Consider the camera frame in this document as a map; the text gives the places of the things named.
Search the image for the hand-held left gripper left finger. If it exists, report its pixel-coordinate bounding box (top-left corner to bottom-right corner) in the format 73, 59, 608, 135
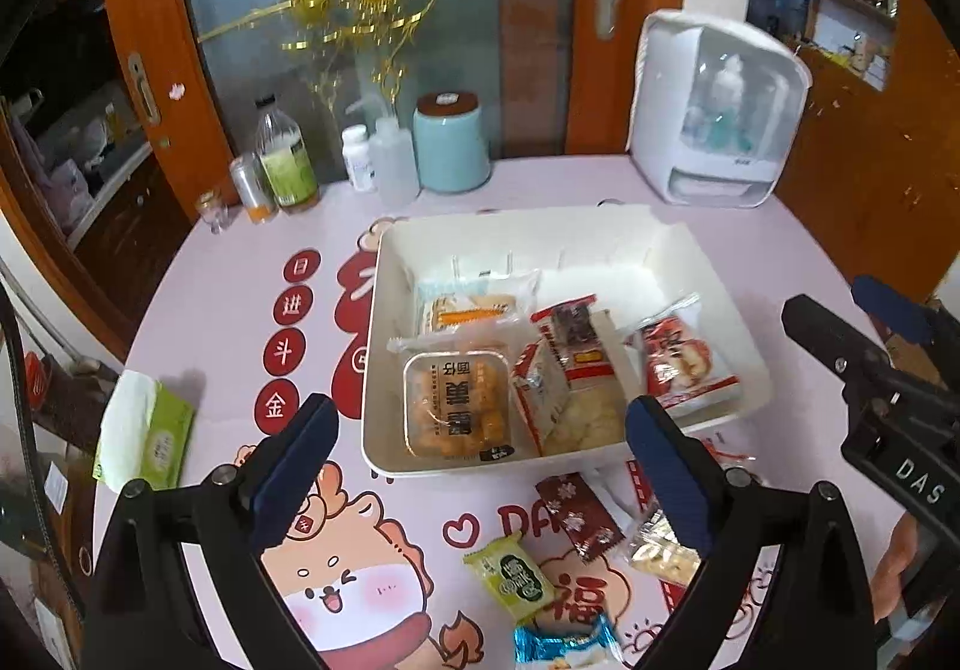
79, 392, 340, 670

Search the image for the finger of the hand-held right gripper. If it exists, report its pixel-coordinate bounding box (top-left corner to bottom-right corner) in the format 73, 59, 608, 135
781, 295, 901, 408
851, 275, 960, 350

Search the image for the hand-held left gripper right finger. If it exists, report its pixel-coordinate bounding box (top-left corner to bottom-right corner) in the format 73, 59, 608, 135
625, 395, 878, 670

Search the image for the clear puffed rice packet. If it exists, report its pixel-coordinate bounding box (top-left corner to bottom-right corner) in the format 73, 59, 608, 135
624, 509, 710, 587
510, 338, 635, 457

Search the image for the red apple snack packet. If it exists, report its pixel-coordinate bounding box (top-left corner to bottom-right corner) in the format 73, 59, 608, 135
625, 293, 743, 412

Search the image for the dark plum bar red packet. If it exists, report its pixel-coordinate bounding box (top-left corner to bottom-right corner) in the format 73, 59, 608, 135
530, 293, 610, 390

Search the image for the egg yolk pastry packet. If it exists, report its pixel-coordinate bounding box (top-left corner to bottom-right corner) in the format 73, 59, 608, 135
388, 332, 526, 465

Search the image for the white plastic storage bin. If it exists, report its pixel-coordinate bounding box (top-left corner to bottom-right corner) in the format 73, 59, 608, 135
361, 203, 773, 480

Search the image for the white bread packet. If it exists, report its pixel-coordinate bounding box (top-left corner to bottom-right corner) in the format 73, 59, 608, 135
414, 267, 542, 341

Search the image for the person's right hand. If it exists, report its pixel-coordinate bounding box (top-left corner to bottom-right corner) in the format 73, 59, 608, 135
871, 511, 929, 617

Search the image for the small brown snack packet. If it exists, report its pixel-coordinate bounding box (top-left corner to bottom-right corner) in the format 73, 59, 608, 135
535, 473, 627, 558

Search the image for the wooden shelf cabinet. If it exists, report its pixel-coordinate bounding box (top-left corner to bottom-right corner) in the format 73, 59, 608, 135
750, 0, 960, 311

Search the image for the green tissue pack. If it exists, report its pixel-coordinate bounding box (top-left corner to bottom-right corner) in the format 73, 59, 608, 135
91, 370, 197, 491

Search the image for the small green snack packet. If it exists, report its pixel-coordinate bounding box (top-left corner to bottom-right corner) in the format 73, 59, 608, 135
463, 533, 557, 622

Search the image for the small blue snack packet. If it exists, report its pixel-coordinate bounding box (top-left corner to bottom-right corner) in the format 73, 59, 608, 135
512, 614, 625, 670

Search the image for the white bottle sterilizer appliance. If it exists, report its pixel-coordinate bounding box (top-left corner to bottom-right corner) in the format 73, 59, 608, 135
625, 8, 813, 210

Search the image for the small clear glass jar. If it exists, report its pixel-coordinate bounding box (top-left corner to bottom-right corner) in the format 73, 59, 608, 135
196, 190, 230, 235

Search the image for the small jar with orange contents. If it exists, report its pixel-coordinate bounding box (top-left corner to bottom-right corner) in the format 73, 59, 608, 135
229, 152, 280, 223

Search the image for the wooden kitchen cabinet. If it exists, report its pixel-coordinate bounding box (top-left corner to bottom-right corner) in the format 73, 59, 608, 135
0, 0, 196, 356

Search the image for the glass bottle with green label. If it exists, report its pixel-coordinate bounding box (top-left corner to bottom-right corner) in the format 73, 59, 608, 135
255, 94, 320, 214

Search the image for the white pill bottle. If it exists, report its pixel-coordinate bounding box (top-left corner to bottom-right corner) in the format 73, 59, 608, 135
341, 124, 378, 193

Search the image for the white squeeze bottle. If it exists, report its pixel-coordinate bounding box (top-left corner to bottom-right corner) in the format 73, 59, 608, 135
346, 100, 421, 206

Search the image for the light blue canister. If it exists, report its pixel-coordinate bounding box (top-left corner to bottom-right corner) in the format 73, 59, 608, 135
412, 90, 492, 193

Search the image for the wooden sliding glass door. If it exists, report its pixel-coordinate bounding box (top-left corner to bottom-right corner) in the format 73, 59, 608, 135
97, 0, 691, 214

